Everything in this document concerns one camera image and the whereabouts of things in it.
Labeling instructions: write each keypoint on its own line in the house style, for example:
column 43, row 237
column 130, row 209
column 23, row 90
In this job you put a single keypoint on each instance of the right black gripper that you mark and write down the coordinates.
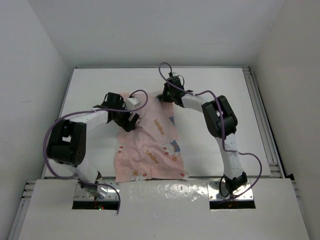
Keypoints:
column 164, row 95

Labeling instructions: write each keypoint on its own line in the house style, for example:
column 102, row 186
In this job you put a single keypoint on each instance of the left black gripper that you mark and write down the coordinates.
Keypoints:
column 126, row 124

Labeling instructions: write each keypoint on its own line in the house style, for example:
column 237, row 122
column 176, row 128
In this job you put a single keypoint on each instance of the pink cartoon print pillowcase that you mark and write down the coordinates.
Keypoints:
column 151, row 151

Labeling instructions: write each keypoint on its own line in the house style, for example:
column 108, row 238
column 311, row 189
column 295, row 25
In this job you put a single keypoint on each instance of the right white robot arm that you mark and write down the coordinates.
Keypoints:
column 221, row 123

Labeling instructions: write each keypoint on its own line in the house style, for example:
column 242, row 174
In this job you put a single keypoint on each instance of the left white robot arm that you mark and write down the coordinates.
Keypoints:
column 66, row 141

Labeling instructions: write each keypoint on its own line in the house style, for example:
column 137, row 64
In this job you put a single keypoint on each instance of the white front cover board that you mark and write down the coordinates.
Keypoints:
column 164, row 210

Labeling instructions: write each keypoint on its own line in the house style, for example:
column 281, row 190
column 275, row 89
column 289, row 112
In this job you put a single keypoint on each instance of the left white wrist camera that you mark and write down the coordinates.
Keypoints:
column 132, row 103

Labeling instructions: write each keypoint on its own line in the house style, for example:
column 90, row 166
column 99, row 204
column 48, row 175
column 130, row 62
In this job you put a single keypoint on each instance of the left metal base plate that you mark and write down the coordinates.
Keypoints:
column 108, row 191

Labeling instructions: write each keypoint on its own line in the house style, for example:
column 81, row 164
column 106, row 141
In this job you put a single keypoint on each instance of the right aluminium frame rail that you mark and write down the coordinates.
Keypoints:
column 268, row 141

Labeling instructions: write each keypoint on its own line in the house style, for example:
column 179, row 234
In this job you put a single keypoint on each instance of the aluminium frame rail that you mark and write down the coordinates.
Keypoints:
column 268, row 141
column 22, row 210

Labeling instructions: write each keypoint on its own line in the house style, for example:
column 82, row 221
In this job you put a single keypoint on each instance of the left aluminium frame rail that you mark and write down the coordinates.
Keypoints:
column 22, row 210

